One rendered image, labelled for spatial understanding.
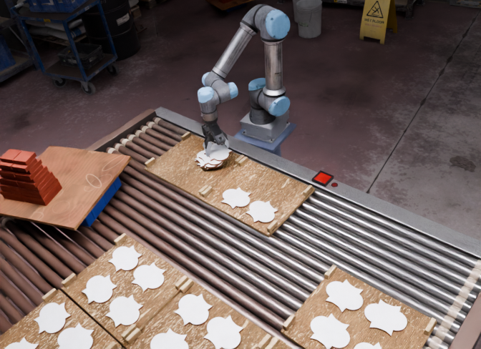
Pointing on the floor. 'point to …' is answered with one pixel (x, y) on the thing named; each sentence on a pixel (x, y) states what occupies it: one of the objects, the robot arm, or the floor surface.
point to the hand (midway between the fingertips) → (217, 151)
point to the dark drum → (125, 32)
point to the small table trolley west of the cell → (59, 79)
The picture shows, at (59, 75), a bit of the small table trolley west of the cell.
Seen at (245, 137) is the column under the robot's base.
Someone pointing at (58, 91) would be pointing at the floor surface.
